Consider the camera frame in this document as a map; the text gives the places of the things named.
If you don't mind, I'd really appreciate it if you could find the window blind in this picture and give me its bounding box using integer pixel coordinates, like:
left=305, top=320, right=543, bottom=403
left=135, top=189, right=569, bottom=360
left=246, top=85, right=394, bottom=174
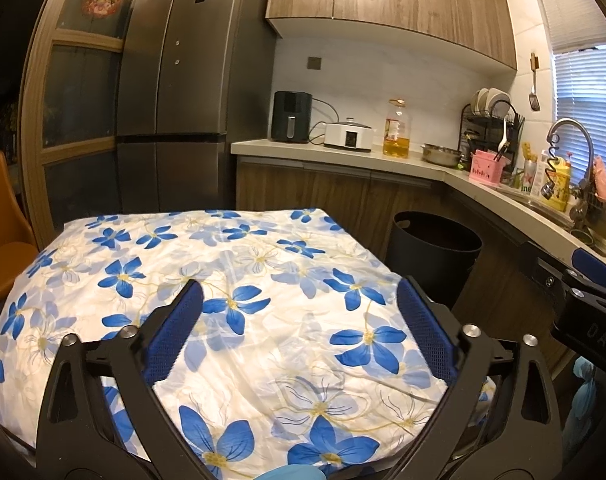
left=536, top=0, right=606, bottom=181

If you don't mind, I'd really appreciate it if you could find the yellow detergent bottle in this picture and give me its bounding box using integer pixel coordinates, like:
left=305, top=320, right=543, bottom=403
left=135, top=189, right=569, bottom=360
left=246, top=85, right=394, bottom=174
left=548, top=156, right=573, bottom=212

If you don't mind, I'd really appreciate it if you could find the black air fryer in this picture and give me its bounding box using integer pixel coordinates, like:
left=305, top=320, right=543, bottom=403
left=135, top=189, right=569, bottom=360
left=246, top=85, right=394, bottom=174
left=270, top=91, right=313, bottom=143

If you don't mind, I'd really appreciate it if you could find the black coiled cord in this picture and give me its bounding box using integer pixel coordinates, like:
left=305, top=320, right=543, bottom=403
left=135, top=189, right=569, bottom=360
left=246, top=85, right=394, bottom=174
left=540, top=132, right=559, bottom=201

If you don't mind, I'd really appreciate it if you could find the white electric cooker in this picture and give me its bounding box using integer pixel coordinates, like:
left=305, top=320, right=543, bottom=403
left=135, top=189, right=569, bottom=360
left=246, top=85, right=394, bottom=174
left=324, top=117, right=375, bottom=152

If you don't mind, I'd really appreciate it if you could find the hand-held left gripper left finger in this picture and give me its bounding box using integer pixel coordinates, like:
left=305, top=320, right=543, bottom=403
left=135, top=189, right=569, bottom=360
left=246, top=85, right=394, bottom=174
left=37, top=280, right=205, bottom=480

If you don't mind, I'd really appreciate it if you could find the steel bowl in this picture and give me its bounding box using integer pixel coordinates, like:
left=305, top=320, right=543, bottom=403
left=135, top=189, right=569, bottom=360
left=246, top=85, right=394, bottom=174
left=421, top=143, right=463, bottom=167

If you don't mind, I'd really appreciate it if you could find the person's right hand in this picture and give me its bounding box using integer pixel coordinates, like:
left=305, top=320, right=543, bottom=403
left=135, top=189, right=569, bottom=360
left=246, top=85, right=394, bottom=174
left=573, top=357, right=601, bottom=461

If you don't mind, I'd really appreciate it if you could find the steel faucet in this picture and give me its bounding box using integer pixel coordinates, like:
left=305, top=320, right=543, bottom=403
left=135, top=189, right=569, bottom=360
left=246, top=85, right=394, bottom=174
left=547, top=119, right=596, bottom=231

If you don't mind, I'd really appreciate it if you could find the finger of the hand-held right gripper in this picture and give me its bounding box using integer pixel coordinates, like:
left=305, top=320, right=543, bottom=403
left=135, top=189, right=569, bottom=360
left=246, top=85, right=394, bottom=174
left=516, top=241, right=576, bottom=291
left=563, top=247, right=606, bottom=306

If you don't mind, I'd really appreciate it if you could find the orange chair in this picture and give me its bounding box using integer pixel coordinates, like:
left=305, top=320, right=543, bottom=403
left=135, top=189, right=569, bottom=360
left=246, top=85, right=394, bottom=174
left=0, top=150, right=38, bottom=311

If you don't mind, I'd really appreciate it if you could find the wooden glass door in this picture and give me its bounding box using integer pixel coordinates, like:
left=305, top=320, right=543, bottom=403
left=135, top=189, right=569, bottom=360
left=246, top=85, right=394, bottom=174
left=20, top=0, right=171, bottom=233

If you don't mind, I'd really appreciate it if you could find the steel sink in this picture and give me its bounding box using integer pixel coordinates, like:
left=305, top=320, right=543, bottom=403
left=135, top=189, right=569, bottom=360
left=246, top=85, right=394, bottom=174
left=503, top=187, right=606, bottom=261

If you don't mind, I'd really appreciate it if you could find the black power cable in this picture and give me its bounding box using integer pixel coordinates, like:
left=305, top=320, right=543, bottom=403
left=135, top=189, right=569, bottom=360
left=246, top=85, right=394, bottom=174
left=308, top=99, right=336, bottom=143

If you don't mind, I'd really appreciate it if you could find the blue floral tablecloth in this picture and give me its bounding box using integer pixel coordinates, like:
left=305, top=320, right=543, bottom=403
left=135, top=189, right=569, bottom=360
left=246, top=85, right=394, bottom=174
left=0, top=207, right=496, bottom=480

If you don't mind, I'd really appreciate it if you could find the cooking oil bottle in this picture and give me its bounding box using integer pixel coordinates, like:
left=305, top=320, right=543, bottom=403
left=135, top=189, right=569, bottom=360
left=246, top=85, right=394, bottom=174
left=383, top=100, right=412, bottom=158

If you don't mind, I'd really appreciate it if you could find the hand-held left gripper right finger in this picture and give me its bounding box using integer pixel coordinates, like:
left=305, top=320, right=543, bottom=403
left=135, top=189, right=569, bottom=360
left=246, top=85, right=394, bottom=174
left=393, top=276, right=564, bottom=480

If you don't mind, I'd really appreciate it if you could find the black round bin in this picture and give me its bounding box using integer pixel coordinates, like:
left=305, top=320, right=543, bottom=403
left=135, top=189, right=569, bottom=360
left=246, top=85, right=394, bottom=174
left=385, top=211, right=484, bottom=311

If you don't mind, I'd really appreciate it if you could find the pink utensil holder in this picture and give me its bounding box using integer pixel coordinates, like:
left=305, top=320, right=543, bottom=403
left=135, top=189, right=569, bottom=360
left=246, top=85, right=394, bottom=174
left=469, top=149, right=511, bottom=186

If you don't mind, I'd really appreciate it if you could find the grey refrigerator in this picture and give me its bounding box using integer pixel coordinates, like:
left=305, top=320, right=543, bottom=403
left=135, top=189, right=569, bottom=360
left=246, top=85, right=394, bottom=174
left=115, top=0, right=276, bottom=211

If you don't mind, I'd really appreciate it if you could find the wooden wall cabinet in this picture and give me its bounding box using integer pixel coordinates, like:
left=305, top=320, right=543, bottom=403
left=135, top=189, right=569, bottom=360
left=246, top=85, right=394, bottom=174
left=265, top=0, right=518, bottom=71

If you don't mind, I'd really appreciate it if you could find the white drink can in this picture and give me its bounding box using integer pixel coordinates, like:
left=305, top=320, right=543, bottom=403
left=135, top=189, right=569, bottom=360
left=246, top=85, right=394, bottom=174
left=520, top=160, right=539, bottom=196

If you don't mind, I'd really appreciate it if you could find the kitchen counter with wooden cabinets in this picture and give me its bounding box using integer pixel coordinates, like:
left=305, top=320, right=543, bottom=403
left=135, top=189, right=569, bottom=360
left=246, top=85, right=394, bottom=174
left=231, top=139, right=606, bottom=376

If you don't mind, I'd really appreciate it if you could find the black dish rack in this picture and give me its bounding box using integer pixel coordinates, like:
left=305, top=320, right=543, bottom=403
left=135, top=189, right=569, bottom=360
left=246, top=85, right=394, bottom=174
left=460, top=102, right=525, bottom=166

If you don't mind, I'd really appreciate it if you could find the hanging metal spatula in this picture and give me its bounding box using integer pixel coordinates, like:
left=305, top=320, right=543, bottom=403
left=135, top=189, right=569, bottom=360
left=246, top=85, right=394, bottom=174
left=528, top=52, right=540, bottom=111

